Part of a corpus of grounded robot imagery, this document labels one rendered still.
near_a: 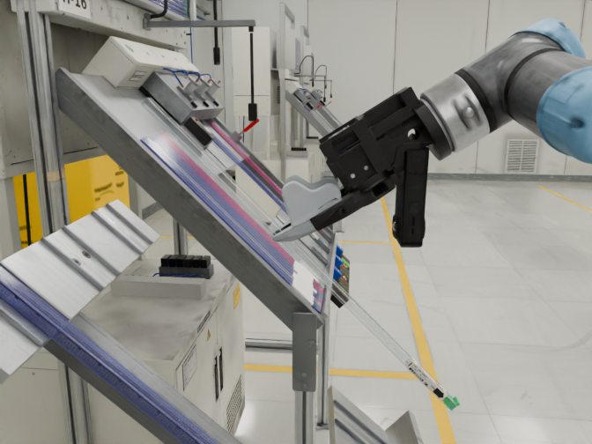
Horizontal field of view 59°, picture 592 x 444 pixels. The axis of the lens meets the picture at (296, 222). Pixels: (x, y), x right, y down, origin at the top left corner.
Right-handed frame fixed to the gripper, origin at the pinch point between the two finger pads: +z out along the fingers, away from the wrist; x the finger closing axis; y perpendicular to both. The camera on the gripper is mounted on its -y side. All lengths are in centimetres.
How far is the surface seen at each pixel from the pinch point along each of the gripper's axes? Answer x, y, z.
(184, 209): -42.6, 6.7, 22.0
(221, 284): -89, -20, 41
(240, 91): -401, 49, 39
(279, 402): -125, -80, 61
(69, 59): -75, 51, 35
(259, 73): -400, 52, 17
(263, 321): -200, -73, 72
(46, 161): -41, 28, 39
